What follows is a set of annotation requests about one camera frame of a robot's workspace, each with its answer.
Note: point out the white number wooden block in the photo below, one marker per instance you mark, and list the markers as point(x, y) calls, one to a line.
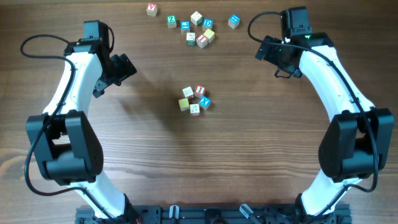
point(188, 93)

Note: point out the blue symbol wooden block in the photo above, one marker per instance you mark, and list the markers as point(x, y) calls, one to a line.
point(234, 21)

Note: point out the blue X wooden block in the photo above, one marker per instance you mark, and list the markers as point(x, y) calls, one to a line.
point(204, 102)

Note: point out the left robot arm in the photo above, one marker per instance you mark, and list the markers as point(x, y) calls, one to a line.
point(65, 154)

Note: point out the red framed I block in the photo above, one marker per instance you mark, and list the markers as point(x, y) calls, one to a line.
point(201, 41)

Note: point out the green picture wooden block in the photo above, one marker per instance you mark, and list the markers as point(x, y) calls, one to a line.
point(191, 38)

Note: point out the red I wooden block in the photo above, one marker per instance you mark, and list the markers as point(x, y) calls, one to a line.
point(199, 91)

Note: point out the yellow wooden block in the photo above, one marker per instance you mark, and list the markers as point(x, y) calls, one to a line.
point(184, 104)
point(209, 34)

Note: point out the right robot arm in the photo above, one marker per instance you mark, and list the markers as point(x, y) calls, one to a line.
point(355, 146)

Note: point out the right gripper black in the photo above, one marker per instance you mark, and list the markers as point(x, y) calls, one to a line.
point(269, 56)

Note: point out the blue D wooden block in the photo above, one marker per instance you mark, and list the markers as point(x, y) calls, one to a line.
point(207, 24)

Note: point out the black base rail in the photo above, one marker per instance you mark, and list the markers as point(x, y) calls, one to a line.
point(274, 213)

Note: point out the blue S wooden block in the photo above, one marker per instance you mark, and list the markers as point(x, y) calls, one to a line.
point(185, 26)

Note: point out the white green wooden block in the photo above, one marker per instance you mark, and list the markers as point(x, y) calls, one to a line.
point(196, 18)

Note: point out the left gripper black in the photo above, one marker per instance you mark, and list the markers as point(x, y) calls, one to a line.
point(125, 68)

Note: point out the green Z wooden block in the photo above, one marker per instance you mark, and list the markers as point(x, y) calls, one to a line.
point(171, 21)

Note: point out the white red wooden block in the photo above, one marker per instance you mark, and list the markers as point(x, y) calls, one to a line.
point(194, 109)

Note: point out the red V wooden block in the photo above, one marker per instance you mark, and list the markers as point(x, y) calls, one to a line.
point(152, 9)

